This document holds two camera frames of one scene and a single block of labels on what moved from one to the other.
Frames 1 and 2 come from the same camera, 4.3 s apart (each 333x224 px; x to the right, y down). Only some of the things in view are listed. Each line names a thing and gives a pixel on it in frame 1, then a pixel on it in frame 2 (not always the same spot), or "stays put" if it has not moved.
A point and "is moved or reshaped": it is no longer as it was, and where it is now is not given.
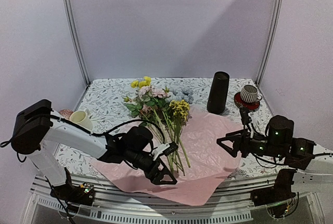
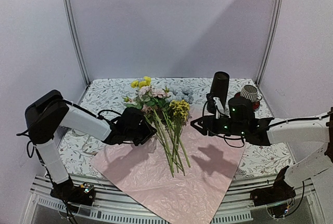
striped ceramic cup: (248, 93) stays put
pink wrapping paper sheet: (209, 161) is moved or reshaped
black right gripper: (237, 140) to (206, 125)
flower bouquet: (165, 112) stays put
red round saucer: (241, 103) stays put
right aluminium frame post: (276, 30) stays put
